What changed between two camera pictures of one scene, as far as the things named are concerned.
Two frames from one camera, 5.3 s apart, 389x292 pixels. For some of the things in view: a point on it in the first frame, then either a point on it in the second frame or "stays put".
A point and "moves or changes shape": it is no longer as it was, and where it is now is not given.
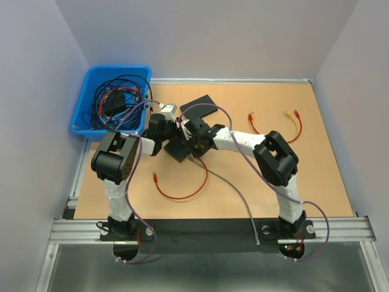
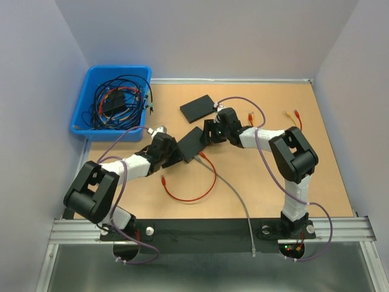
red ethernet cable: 155,179 to 202,154
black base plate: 221,235 stays put
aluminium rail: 87,230 stays put
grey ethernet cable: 206,165 to 241,200
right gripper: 199,152 to 209,126
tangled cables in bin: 120,102 stays put
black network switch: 179,148 moves or changes shape
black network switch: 199,111 stays put
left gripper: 179,131 to 173,145
